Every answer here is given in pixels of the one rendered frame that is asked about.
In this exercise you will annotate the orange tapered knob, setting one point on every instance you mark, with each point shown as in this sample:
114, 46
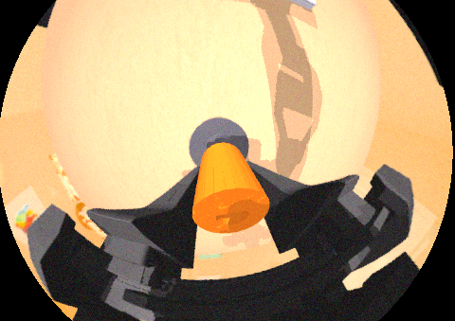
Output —
228, 196

